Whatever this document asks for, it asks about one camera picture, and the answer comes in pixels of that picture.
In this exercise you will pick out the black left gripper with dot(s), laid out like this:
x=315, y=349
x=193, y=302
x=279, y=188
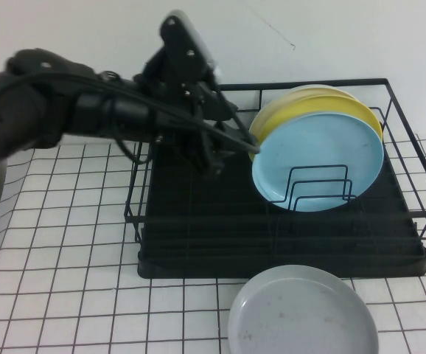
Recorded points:
x=176, y=118

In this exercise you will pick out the light blue plate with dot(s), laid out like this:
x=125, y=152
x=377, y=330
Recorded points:
x=309, y=147

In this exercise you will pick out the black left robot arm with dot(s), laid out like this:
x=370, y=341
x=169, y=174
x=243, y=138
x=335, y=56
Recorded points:
x=32, y=110

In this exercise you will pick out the cream plate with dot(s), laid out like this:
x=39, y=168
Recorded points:
x=309, y=91

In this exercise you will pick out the yellow plate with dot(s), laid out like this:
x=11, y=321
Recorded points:
x=327, y=105

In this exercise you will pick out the grey plate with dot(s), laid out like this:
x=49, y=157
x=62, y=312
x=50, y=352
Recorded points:
x=301, y=317

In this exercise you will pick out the black plastic drip tray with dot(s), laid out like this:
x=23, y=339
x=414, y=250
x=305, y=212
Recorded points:
x=205, y=265

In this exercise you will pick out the white grid tablecloth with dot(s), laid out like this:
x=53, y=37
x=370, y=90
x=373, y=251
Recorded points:
x=69, y=258

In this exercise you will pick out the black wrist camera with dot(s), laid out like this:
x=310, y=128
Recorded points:
x=183, y=44

